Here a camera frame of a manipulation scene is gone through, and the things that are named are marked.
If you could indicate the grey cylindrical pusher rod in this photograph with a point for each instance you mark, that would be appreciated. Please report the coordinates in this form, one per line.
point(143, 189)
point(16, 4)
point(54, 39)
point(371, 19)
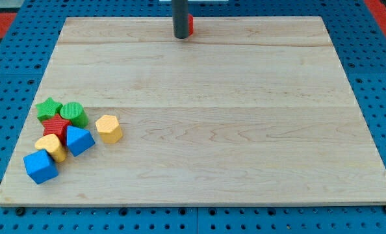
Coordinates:
point(180, 18)

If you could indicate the blue triangle block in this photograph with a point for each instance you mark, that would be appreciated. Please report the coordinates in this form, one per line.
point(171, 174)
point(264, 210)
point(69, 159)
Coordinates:
point(78, 140)

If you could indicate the green star block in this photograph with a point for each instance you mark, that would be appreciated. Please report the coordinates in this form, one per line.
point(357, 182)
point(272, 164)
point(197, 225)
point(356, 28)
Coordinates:
point(48, 109)

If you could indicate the yellow heart block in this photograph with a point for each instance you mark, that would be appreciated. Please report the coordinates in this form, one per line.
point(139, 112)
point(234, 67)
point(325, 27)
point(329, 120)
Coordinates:
point(53, 147)

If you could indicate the green cylinder block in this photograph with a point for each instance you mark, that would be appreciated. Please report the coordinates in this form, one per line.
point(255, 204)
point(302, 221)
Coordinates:
point(75, 113)

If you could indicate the yellow hexagon block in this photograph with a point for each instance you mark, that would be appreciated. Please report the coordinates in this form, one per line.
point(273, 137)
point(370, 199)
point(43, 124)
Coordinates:
point(109, 129)

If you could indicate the light wooden board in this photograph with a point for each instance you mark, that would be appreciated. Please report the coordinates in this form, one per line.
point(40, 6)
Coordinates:
point(246, 112)

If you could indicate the red star block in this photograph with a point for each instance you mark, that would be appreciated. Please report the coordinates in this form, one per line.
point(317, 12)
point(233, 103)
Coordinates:
point(57, 126)

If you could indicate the blue cube block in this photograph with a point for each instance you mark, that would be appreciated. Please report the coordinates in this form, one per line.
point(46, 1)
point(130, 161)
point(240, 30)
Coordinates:
point(40, 166)

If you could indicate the red circle block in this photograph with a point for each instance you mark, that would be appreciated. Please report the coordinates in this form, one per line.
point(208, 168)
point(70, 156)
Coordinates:
point(190, 24)

